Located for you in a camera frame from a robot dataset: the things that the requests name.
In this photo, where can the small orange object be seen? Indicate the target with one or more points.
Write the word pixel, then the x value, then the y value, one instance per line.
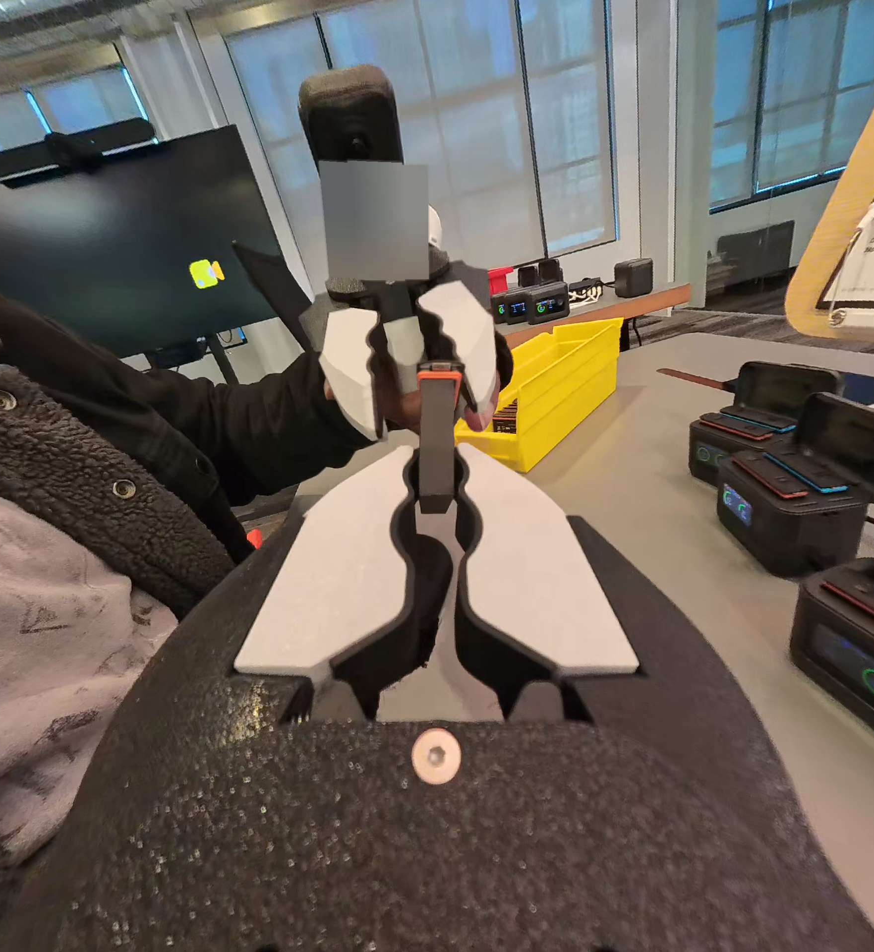
pixel 254 538

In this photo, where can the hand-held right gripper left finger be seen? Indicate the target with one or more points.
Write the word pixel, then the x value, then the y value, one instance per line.
pixel 325 595

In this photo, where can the dark low cabinet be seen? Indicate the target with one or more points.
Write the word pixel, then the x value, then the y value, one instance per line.
pixel 756 253

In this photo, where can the row of black batteries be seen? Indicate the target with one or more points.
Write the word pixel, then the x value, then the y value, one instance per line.
pixel 505 416

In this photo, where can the black screen stand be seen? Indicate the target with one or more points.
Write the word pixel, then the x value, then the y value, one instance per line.
pixel 217 357

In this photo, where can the person's dark fleece jacket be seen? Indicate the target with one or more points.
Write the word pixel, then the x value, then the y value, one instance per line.
pixel 72 446

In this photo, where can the orange trimmed black battery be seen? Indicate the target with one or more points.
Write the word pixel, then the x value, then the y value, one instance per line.
pixel 771 476
pixel 868 606
pixel 437 446
pixel 734 428

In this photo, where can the black chair back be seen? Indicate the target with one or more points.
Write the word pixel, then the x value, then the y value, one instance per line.
pixel 273 290

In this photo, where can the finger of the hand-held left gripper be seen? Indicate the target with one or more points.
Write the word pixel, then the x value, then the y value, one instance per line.
pixel 347 364
pixel 474 335

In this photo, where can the black tv screen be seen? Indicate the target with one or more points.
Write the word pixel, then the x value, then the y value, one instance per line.
pixel 109 245

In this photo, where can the person's left hand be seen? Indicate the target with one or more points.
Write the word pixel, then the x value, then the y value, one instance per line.
pixel 399 401

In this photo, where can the person's left forearm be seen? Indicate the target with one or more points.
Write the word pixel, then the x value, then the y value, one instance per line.
pixel 273 424

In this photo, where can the black video bar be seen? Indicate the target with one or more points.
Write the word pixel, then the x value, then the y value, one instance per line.
pixel 72 149

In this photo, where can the yellow plastic bin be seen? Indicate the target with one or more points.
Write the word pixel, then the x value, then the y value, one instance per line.
pixel 570 387

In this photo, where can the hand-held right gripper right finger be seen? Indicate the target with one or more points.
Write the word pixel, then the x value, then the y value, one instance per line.
pixel 548 602

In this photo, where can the person's grey printed shirt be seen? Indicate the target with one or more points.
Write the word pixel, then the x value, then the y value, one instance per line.
pixel 35 669

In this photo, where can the wooden instruction board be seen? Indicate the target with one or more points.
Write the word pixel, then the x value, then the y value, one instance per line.
pixel 842 223

